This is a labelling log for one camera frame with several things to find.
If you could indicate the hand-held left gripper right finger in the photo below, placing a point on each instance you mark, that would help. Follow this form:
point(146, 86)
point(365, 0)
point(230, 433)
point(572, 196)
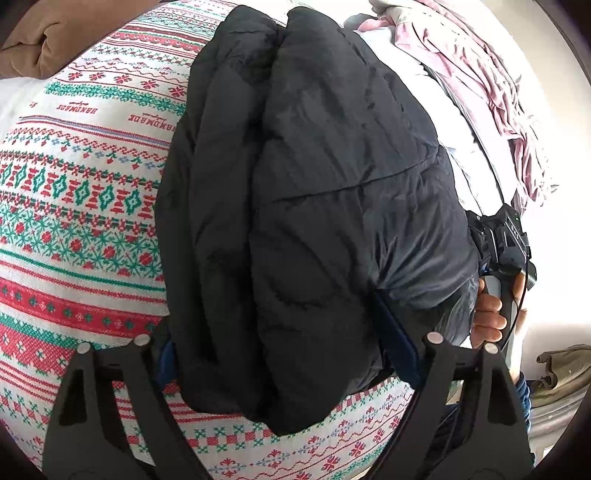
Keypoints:
point(400, 344)

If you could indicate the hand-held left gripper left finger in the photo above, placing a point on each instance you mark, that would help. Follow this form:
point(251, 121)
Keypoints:
point(166, 362)

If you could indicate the black puffer jacket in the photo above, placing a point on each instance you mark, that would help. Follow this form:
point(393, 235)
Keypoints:
point(314, 207)

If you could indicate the person's right forearm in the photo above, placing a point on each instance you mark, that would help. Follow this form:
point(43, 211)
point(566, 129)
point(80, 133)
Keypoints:
point(522, 392)

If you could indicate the person's right hand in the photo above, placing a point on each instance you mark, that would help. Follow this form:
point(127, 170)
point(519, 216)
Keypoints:
point(489, 318)

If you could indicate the light blue garment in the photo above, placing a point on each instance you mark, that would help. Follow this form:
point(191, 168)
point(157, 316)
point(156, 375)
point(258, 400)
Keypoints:
point(464, 159)

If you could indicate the olive green cloth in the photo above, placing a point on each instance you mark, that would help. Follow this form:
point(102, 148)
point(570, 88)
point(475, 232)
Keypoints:
point(565, 374)

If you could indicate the red green patterned blanket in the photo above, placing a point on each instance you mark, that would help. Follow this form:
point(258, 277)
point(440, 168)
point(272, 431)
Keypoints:
point(83, 221)

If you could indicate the pink velvet garment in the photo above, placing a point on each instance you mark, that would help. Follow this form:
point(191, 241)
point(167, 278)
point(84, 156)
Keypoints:
point(475, 69)

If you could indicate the mauve garment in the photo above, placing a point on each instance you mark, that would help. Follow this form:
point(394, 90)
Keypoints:
point(369, 22)

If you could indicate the white duvet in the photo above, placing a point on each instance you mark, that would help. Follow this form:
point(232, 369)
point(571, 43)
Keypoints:
point(14, 106)

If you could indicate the brown folded cloth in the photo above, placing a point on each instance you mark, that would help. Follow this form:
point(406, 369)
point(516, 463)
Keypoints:
point(55, 41)

